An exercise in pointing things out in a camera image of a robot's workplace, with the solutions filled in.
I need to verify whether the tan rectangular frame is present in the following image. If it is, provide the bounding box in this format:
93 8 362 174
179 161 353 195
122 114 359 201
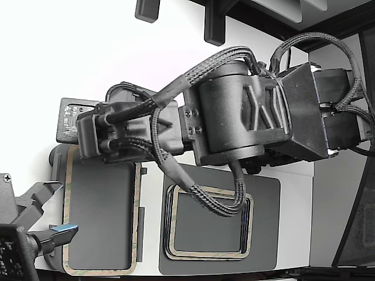
171 184 254 261
167 187 253 260
165 189 176 259
62 145 142 276

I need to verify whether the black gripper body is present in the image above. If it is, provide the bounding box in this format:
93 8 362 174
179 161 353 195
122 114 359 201
79 152 118 165

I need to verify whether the black gripper camera mount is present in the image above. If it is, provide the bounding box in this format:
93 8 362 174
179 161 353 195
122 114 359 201
0 224 42 281

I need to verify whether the grey holder plate with ridges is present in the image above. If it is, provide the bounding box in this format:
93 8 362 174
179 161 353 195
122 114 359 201
48 143 148 278

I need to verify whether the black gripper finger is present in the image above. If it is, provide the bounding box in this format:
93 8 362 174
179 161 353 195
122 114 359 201
14 180 64 232
28 222 80 258

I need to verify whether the grey flat tray plate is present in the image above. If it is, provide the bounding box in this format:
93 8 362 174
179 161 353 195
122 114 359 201
158 162 281 276

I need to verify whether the black stand foot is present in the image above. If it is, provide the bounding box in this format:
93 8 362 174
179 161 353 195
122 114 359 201
134 0 161 23
203 0 227 47

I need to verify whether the black enclosure frame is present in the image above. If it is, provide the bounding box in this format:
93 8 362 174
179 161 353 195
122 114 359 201
187 0 375 52

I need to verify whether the black wrist camera board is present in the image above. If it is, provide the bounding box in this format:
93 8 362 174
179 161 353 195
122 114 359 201
55 97 99 146

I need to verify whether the black braided cable bundle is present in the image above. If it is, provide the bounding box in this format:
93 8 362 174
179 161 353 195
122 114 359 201
271 31 375 118
105 98 253 218
101 46 266 124

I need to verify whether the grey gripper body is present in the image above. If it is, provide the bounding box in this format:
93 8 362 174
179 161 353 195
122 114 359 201
0 172 18 226

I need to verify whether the dark enclosure side panel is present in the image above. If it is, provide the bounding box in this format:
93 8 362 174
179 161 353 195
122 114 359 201
332 29 375 268

